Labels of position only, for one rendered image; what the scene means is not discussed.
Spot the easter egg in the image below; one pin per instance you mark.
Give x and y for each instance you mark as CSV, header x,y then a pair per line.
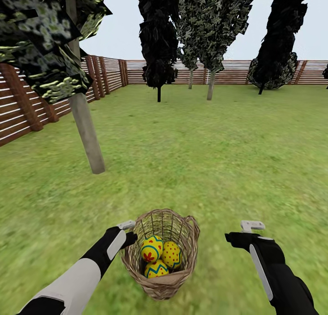
x,y
155,269
152,248
172,255

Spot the wicker basket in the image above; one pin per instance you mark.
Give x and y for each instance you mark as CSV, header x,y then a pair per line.
x,y
166,286

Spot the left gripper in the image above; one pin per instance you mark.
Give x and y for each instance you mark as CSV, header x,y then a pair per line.
x,y
130,239

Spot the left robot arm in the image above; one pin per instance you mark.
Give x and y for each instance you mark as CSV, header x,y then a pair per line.
x,y
70,293

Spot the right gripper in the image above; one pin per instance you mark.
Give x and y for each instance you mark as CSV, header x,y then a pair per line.
x,y
238,239

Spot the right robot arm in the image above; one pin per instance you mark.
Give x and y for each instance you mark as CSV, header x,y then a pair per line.
x,y
285,291

